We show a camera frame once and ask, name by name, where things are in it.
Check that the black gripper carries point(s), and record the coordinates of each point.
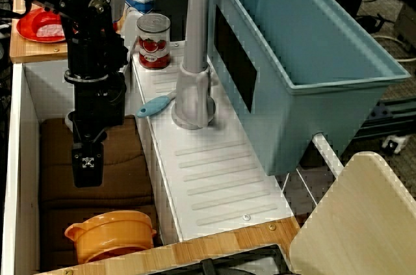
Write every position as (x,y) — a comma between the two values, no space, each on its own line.
(97,102)

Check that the orange plastic pot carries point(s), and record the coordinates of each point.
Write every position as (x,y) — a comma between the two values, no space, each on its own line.
(110,232)

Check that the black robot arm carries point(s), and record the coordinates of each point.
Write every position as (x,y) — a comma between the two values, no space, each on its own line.
(81,28)

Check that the white toy sink unit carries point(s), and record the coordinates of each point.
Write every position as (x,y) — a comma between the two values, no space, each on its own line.
(214,171)

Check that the clear plastic cup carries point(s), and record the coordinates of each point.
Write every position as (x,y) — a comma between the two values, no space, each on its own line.
(68,119)

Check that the gray toy faucet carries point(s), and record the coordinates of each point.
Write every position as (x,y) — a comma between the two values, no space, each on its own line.
(195,93)

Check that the wooden counter strip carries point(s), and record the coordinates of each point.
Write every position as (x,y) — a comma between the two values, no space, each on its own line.
(208,245)

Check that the tomato can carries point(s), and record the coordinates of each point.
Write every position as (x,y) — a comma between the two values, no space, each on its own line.
(153,44)

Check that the pink toy ham slice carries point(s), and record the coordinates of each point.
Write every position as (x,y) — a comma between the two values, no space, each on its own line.
(48,31)

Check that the red plate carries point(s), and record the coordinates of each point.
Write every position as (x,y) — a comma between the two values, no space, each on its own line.
(29,28)

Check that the silver screw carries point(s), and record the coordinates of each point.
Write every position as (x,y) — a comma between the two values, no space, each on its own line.
(247,217)

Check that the black stove grate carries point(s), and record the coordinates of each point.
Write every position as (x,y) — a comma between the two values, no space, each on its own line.
(247,260)

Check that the blue plastic bin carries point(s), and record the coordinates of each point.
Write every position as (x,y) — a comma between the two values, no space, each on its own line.
(325,44)

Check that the light wooden board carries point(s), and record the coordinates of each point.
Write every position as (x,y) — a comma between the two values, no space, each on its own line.
(357,223)

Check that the black and white floor object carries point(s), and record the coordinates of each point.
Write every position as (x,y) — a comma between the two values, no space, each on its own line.
(395,143)

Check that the gray box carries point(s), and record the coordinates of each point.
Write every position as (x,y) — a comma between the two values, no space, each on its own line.
(406,24)

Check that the aluminium frame rail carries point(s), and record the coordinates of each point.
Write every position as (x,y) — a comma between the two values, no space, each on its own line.
(390,115)

